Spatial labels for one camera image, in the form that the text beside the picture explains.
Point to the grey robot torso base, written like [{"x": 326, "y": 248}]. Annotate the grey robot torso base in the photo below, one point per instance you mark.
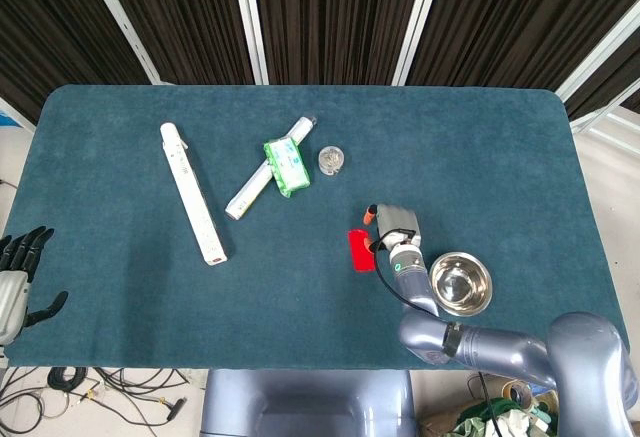
[{"x": 307, "y": 402}]

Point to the small red object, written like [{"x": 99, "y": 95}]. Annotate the small red object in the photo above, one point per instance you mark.
[{"x": 360, "y": 252}]

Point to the white tube with clear cap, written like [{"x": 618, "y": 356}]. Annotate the white tube with clear cap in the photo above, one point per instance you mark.
[{"x": 260, "y": 177}]

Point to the stainless steel bowl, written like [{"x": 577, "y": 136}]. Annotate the stainless steel bowl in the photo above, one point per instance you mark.
[{"x": 460, "y": 283}]

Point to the teal table cloth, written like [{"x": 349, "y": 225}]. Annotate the teal table cloth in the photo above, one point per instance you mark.
[{"x": 300, "y": 282}]

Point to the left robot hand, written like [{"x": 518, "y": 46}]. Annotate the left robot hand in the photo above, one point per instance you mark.
[{"x": 15, "y": 277}]

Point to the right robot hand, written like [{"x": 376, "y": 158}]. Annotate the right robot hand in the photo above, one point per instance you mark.
[{"x": 395, "y": 223}]

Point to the dark folding screen with frames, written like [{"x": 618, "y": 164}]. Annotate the dark folding screen with frames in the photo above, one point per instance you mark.
[{"x": 320, "y": 17}]

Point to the green wet wipes pack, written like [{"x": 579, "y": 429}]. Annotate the green wet wipes pack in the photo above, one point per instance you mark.
[{"x": 287, "y": 167}]

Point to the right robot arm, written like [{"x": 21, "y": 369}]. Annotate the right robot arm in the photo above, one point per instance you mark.
[{"x": 480, "y": 337}]

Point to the clear round jar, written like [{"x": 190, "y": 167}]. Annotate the clear round jar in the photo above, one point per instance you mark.
[{"x": 331, "y": 159}]

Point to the white power strip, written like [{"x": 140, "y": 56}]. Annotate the white power strip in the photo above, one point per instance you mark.
[{"x": 192, "y": 197}]

